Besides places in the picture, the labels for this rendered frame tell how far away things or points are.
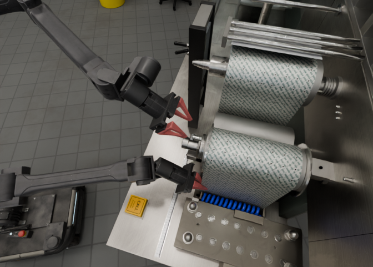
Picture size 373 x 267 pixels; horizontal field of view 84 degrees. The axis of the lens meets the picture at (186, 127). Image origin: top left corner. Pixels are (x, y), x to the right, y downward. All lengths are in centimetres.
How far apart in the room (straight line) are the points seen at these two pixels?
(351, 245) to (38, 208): 176
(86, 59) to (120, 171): 32
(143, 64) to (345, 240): 60
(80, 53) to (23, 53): 301
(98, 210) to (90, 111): 105
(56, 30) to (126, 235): 73
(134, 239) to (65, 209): 96
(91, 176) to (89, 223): 131
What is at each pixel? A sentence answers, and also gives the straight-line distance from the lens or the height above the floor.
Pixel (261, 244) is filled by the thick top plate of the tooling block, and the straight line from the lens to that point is 81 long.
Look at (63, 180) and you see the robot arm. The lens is 71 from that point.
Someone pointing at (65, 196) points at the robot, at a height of 24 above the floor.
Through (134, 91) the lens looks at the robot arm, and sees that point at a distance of 51.
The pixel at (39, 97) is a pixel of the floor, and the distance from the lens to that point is 288.
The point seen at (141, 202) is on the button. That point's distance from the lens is 91.
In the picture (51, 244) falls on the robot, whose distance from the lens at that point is 170.
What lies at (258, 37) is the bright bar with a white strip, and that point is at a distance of 67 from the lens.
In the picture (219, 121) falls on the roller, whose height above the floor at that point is 123.
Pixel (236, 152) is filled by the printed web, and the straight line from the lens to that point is 56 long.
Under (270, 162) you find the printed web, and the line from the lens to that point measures 57.
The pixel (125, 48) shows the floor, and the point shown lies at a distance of 311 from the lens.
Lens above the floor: 180
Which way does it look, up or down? 58 degrees down
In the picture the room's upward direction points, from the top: straight up
